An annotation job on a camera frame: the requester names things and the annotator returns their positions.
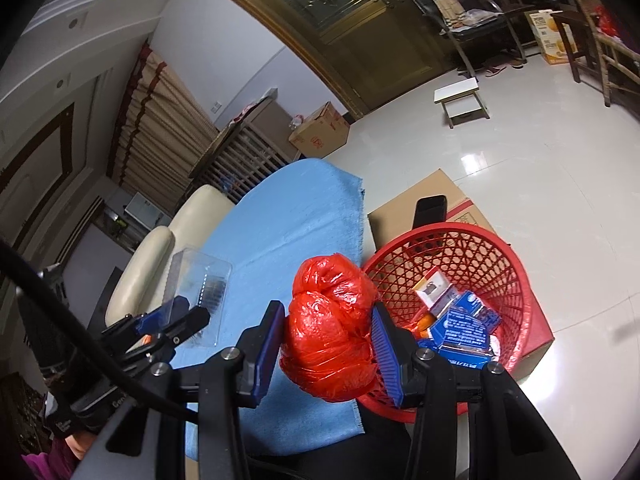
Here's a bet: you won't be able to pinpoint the white appliance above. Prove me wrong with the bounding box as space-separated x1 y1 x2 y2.
122 195 171 231

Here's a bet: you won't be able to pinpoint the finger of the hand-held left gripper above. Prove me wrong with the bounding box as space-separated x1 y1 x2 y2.
134 296 189 341
149 306 211 362

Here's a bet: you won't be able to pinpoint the orange white carton box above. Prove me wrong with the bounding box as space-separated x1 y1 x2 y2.
414 270 455 319

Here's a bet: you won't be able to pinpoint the black phone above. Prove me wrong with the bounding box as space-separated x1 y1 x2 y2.
412 195 449 229

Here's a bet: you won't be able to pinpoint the red plastic bag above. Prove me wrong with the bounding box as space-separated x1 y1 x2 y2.
279 255 384 404

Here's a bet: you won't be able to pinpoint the black metal chair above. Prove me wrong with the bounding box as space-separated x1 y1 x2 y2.
405 0 536 74

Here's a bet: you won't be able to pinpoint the wooden double door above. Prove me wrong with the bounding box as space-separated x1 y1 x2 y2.
192 0 467 114

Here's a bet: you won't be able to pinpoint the black cable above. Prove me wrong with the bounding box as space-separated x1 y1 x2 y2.
0 237 202 422

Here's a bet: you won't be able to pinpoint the red plastic basket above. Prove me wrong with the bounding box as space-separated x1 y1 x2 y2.
357 222 531 411

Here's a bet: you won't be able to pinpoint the striped towel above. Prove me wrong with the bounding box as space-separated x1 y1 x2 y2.
417 0 464 31

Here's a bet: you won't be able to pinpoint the cream leather chair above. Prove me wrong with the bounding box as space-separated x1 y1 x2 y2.
105 226 176 329
170 185 236 252

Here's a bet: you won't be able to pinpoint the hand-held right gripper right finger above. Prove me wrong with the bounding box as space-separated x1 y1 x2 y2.
371 302 581 480

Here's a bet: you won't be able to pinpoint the large brown cardboard box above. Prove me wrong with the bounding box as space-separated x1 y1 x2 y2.
367 169 555 401

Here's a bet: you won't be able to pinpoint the person's left forearm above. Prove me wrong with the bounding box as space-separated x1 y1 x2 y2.
20 435 97 480

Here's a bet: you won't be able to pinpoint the cardboard box with red print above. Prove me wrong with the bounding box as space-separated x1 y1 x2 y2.
288 101 351 161

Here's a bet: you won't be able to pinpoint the blue tablecloth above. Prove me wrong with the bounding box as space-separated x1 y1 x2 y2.
182 158 366 461

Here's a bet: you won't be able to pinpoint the blue printed box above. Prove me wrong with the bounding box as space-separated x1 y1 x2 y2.
457 290 501 334

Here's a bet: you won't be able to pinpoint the small white stool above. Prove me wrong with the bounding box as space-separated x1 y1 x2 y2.
434 79 491 129

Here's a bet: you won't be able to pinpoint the wooden chair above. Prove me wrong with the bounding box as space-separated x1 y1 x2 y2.
550 0 640 121

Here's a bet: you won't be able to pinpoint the orange print carton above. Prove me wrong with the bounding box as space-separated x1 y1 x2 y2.
525 10 579 66

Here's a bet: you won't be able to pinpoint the beige striped curtains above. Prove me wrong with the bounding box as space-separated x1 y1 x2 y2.
107 42 221 202

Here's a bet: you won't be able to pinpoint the clear plastic box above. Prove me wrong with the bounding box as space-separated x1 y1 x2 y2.
162 246 234 349

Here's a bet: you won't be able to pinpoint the blue printed snack packet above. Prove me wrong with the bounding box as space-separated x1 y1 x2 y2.
429 304 494 362

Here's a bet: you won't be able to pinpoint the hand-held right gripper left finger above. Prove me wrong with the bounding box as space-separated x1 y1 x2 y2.
85 300 287 480

